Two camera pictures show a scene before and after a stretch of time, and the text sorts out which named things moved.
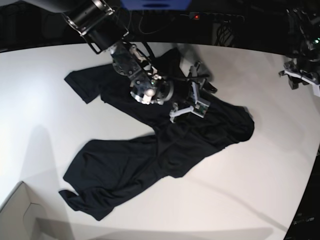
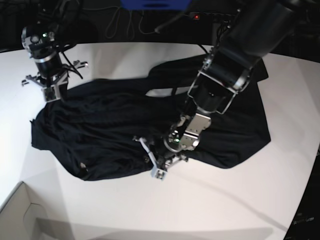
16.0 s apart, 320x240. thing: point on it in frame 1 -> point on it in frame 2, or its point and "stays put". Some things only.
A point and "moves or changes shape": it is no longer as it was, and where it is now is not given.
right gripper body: [296, 74] -> [159, 155]
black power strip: [215, 17] stays put
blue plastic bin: [156, 5] stays put
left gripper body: [181, 94] -> [57, 85]
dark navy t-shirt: [104, 174] moves or changes shape
